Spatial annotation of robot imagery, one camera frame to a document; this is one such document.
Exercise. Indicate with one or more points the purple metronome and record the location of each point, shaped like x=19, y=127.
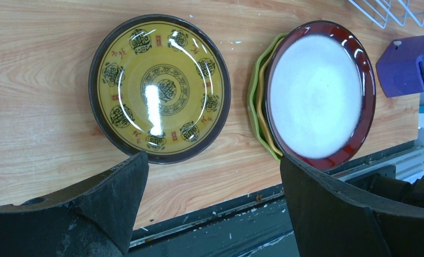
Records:
x=400, y=69

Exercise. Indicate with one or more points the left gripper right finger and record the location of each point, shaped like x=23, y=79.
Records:
x=334, y=218

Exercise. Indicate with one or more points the green dotted plate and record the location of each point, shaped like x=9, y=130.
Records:
x=251, y=97

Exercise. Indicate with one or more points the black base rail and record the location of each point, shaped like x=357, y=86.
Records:
x=258, y=223

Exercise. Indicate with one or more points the yellow patterned black-rimmed plate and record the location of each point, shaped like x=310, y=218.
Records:
x=160, y=87

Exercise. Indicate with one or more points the white wire dish rack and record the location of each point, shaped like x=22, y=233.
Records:
x=381, y=13

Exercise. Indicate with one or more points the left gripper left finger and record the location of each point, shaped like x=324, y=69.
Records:
x=94, y=217

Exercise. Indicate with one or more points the black plate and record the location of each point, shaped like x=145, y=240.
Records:
x=158, y=159

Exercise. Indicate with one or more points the brown-rimmed white plate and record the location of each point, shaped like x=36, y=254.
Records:
x=320, y=94

